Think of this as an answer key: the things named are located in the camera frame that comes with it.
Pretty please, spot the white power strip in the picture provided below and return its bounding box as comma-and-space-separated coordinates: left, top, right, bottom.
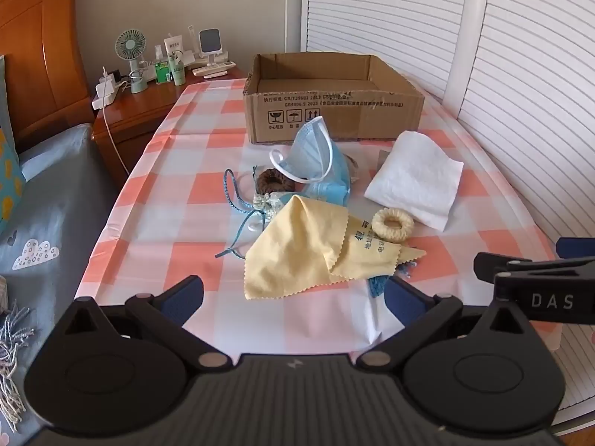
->
91, 79, 124, 110

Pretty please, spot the cream scrunchie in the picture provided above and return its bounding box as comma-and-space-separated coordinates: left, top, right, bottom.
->
372, 207, 414, 243

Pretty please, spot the pink checked tablecloth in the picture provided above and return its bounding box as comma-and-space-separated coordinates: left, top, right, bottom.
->
74, 77, 565, 358

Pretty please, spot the wooden headboard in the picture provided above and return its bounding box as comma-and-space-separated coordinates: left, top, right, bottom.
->
0, 0, 96, 154

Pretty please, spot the blue face mask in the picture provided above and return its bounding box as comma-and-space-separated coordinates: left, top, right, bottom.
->
270, 117, 354, 207

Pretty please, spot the white louvred door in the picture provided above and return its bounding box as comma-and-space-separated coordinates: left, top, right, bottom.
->
458, 0, 595, 434
297, 0, 471, 99

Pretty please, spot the wooden nightstand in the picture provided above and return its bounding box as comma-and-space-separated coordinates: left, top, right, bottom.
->
91, 66, 245, 191

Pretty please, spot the white cable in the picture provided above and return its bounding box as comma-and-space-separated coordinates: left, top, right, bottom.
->
102, 102, 131, 178

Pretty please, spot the small mirror on stand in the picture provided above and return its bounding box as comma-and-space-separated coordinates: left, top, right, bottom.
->
198, 29, 222, 68

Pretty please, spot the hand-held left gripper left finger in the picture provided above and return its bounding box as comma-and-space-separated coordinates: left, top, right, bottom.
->
62, 275, 231, 373

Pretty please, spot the brown scrunchie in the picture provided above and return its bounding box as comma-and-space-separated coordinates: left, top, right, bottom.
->
257, 167, 298, 193

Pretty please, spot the white cosmetic tube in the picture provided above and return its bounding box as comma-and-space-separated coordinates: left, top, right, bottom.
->
164, 33, 187, 57

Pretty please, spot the grey fringed scarf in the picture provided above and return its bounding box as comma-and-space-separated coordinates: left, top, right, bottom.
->
0, 276, 36, 434

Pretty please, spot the green desk fan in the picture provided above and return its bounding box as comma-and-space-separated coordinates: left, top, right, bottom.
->
115, 30, 149, 94

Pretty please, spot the teal printed pillow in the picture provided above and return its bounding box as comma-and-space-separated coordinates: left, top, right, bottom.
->
0, 55, 25, 239

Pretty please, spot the white cloth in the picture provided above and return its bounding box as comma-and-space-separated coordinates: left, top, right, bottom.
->
363, 131, 464, 231

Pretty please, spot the floral pouch with blue cords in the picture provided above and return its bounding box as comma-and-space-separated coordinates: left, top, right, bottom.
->
215, 165, 285, 261

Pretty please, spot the yellow cloth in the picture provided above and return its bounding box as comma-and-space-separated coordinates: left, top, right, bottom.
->
244, 194, 427, 300

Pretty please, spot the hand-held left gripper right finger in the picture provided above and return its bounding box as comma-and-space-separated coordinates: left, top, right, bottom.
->
356, 278, 529, 373

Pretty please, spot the grey cloud print bed sheet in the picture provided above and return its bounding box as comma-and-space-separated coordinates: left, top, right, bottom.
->
0, 123, 122, 446

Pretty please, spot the cardboard box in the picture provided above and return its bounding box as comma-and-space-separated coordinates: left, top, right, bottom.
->
242, 52, 426, 145

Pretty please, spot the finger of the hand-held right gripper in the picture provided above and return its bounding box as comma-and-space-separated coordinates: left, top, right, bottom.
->
556, 237, 595, 261
473, 252, 595, 284

